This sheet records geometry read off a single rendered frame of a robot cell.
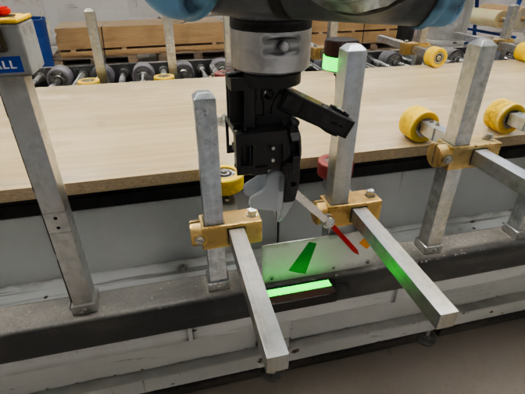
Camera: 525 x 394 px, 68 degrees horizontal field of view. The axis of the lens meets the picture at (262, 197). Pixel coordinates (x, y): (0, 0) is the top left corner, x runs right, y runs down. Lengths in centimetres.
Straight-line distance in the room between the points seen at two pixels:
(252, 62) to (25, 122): 36
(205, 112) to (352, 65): 25
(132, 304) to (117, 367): 57
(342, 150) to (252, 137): 31
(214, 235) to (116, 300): 25
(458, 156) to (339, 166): 25
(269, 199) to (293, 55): 19
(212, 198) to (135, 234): 34
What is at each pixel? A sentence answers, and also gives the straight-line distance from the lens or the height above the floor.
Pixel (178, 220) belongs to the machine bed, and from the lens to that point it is 98.
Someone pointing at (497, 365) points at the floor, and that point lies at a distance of 180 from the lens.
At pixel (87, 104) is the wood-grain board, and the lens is 138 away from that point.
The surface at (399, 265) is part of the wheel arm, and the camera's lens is 68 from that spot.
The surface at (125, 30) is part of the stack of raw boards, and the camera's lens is 643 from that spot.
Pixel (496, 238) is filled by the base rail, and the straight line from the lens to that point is 112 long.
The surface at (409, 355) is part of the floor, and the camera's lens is 170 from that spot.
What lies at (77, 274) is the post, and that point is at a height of 80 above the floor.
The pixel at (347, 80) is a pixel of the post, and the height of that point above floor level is 111.
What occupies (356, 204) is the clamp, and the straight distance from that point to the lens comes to 79.
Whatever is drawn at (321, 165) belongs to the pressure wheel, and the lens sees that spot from 86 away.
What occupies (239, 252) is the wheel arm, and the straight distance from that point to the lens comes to 68.
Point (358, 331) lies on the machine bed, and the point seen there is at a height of 17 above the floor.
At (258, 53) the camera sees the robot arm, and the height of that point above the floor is 120.
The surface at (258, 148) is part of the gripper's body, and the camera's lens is 47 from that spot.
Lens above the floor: 128
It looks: 31 degrees down
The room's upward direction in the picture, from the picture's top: straight up
